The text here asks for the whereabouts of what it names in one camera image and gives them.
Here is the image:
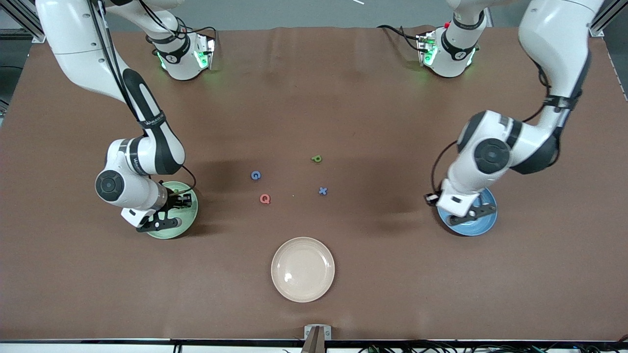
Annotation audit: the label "blue plate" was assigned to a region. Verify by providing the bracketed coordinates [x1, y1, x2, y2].
[436, 188, 498, 237]

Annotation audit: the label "light green plate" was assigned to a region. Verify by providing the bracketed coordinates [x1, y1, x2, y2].
[146, 181, 199, 240]

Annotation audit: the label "beige plate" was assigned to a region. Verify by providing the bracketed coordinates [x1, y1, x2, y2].
[271, 237, 336, 303]

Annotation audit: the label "brown table cover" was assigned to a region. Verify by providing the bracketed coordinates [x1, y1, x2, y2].
[0, 25, 628, 341]

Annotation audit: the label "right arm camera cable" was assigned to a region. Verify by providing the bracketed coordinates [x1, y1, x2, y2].
[88, 0, 198, 196]

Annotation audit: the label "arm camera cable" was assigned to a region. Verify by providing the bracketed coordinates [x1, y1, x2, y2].
[431, 64, 584, 197]
[88, 0, 198, 196]

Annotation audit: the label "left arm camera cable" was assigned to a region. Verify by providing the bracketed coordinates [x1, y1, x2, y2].
[431, 64, 584, 197]

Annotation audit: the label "tangled black cables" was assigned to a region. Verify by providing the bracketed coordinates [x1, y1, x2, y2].
[358, 341, 628, 353]

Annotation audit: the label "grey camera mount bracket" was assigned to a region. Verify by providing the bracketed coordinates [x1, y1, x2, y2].
[303, 325, 332, 353]

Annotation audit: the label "left arm base cable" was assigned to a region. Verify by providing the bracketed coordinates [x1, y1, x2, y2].
[377, 24, 423, 52]

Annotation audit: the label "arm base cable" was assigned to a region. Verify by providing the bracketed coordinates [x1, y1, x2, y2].
[377, 24, 423, 52]
[162, 12, 219, 40]

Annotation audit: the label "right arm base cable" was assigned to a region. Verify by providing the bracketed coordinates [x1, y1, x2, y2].
[162, 12, 219, 40]

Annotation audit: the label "aluminium frame profile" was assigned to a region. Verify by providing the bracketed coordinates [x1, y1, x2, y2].
[0, 0, 47, 42]
[589, 0, 628, 37]

